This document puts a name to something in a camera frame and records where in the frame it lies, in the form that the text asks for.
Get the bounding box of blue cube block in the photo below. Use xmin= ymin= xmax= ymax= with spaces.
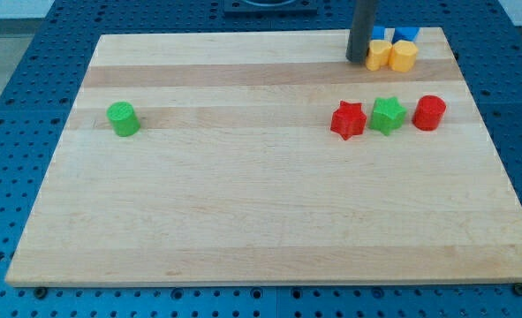
xmin=371 ymin=26 xmax=386 ymax=40

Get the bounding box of red cylinder block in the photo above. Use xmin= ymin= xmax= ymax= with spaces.
xmin=412 ymin=95 xmax=447 ymax=131

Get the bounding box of green star block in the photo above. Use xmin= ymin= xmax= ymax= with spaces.
xmin=369 ymin=97 xmax=407 ymax=136

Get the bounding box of wooden board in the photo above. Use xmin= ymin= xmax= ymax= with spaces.
xmin=5 ymin=27 xmax=522 ymax=287

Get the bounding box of green cylinder block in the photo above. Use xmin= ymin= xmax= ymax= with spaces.
xmin=106 ymin=102 xmax=140 ymax=137

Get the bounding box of red star block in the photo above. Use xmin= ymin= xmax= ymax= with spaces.
xmin=330 ymin=101 xmax=367 ymax=140

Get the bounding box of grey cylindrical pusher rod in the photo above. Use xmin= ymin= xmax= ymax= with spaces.
xmin=345 ymin=0 xmax=379 ymax=64

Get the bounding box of yellow hexagon block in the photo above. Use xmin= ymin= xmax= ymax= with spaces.
xmin=389 ymin=40 xmax=419 ymax=72

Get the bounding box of blue triangle block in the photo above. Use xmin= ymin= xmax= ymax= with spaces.
xmin=391 ymin=26 xmax=420 ymax=44

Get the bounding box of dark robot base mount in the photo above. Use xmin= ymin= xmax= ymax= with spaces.
xmin=221 ymin=0 xmax=318 ymax=15

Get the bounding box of yellow heart block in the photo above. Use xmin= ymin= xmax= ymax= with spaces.
xmin=365 ymin=40 xmax=392 ymax=71

